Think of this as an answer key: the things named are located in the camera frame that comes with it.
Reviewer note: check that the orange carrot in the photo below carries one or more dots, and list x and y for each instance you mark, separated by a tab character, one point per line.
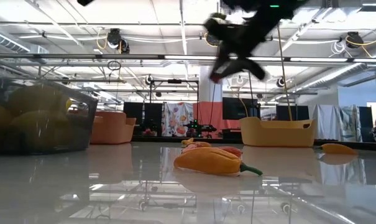
338	149

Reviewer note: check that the white hanging cloth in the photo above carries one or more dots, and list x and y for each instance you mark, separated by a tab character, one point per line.
326	121

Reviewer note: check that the large black ceiling reel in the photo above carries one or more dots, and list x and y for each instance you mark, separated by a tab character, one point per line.
114	37
211	40
354	39

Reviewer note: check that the yellow plastic basket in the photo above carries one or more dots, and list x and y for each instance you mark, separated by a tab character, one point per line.
277	133

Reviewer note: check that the black screen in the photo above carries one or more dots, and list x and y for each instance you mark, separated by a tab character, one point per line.
296	112

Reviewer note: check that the dark blue panel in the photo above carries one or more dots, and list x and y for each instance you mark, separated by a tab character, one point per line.
366	124

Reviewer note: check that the long LED light bar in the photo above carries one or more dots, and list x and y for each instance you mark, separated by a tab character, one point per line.
82	57

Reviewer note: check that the black monitor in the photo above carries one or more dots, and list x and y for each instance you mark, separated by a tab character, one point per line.
239	108

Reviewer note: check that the black table frame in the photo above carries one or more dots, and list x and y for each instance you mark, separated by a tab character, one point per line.
156	139

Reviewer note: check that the black partition panel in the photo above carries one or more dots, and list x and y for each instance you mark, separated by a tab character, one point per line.
142	116

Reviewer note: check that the floral cloth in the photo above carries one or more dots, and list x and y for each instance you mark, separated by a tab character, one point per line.
175	119

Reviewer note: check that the white pillar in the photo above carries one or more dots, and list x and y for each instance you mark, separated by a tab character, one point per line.
210	93

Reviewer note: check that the small black ceiling reel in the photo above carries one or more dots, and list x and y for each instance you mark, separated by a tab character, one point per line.
148	80
280	82

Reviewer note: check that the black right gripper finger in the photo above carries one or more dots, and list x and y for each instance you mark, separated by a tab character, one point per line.
223	70
254	69

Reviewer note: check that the orange mini pepper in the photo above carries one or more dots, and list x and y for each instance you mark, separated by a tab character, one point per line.
209	161
197	143

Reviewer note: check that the red-orange mini pepper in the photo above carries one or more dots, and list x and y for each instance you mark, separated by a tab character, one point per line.
232	151

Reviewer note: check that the silver ventilation duct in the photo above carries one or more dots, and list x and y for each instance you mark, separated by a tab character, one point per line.
346	73

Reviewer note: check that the grey translucent plastic basket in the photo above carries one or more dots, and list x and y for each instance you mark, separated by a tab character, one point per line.
85	130

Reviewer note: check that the teal patterned cloth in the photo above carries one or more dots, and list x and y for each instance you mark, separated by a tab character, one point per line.
350	123

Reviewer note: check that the black gantry frame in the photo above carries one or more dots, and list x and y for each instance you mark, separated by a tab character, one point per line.
175	81

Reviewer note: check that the salmon plastic basket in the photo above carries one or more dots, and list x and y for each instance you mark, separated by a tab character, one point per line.
111	127

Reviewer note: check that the salmon fabric panel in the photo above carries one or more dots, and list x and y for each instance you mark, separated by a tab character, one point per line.
218	118

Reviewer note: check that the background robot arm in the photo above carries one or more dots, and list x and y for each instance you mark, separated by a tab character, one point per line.
201	127

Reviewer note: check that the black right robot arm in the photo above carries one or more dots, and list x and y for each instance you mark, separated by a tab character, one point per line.
256	7

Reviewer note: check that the yellow mango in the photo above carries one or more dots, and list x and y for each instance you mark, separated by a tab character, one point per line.
38	129
35	99
69	104

